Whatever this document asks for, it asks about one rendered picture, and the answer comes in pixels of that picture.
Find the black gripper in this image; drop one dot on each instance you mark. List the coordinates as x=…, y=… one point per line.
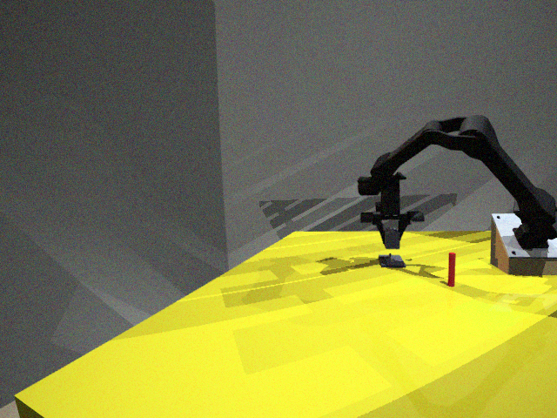
x=390, y=205

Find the dark red peg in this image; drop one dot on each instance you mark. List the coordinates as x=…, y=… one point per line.
x=451, y=274

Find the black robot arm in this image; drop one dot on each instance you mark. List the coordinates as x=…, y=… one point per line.
x=477, y=139

